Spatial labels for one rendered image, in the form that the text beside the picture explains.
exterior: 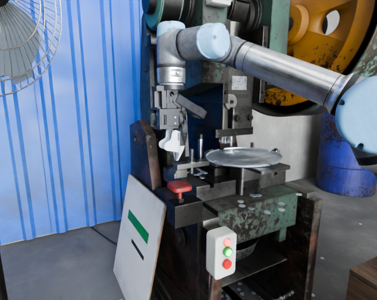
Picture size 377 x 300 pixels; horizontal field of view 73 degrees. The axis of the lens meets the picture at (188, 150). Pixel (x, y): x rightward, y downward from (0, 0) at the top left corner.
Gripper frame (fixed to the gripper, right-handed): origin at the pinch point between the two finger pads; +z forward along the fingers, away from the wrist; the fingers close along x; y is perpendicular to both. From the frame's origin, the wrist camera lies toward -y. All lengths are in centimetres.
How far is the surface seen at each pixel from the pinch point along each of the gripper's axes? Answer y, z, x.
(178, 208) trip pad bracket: 1.7, 14.7, 3.1
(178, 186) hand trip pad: 1.3, 8.5, 2.0
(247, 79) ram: -36.8, -23.4, -14.4
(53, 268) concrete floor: 39, 85, -93
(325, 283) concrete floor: -94, 84, -7
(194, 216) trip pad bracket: -3.7, 18.5, 3.2
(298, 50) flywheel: -69, -37, -18
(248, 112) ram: -35.8, -11.0, -11.4
